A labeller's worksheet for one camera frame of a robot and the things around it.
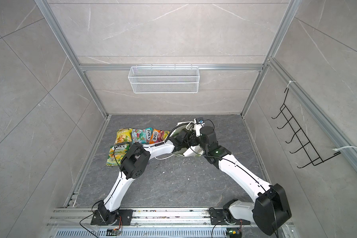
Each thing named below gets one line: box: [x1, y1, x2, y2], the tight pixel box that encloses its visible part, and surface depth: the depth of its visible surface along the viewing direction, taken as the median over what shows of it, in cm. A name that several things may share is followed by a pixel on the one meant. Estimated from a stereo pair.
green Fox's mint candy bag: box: [131, 126, 154, 145], surface depth 106 cm
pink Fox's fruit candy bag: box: [149, 128, 171, 144], surface depth 103 cm
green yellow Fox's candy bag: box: [106, 143, 130, 167], surface depth 97 cm
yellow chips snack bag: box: [114, 127, 132, 145], surface depth 103 cm
